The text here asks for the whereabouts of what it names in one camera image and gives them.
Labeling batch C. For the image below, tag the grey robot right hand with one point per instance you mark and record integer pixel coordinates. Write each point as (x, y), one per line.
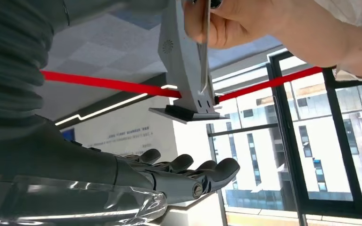
(74, 181)

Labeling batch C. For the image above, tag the guest person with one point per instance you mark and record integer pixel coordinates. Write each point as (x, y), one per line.
(324, 34)

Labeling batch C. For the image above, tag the grey kiosk display stand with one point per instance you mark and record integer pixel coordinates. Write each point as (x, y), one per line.
(181, 62)

